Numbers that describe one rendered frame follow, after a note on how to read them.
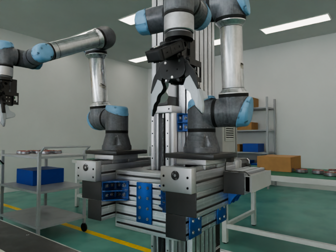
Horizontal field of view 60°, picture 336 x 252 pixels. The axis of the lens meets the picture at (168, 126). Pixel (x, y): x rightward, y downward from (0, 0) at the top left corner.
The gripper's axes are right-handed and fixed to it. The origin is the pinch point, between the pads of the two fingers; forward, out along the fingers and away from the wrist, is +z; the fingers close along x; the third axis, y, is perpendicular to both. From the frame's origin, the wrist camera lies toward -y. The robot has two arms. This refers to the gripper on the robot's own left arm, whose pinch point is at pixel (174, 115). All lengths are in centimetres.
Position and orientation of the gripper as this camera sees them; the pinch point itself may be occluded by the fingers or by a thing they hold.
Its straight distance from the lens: 69.6
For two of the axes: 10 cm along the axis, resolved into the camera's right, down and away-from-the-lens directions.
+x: -8.1, 0.2, 5.8
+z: 0.0, 10.0, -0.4
